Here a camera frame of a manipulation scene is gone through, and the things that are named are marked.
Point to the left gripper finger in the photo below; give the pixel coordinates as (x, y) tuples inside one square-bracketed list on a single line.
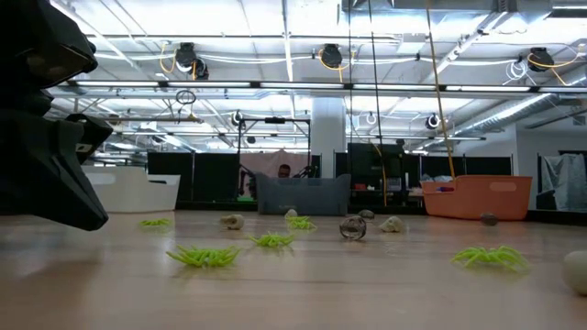
[(46, 188)]

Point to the white plastic bin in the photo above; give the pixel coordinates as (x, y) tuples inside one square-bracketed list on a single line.
[(137, 192)]

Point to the green plastic spider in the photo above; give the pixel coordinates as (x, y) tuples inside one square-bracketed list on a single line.
[(298, 217), (273, 239), (301, 224), (156, 222), (204, 256), (490, 256)]

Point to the black partition panel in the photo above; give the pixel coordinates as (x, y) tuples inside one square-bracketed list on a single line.
[(486, 166), (192, 176)]

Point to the pink curtain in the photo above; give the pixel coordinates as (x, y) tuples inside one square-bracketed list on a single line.
[(270, 160)]

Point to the person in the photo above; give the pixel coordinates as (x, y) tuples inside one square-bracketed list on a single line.
[(284, 169)]

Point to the grey plastic bin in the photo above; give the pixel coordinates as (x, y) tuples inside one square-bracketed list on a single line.
[(302, 197)]

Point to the overhead LED light bar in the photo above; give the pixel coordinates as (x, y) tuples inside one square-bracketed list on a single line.
[(298, 84)]

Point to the orange plastic bin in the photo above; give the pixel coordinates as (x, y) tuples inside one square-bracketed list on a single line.
[(477, 199)]

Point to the grey cloth cover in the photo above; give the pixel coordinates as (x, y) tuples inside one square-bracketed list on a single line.
[(566, 179)]

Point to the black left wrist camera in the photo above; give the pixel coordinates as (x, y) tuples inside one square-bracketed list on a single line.
[(41, 41)]

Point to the black metal rig frame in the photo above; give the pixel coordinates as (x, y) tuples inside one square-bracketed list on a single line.
[(274, 120)]

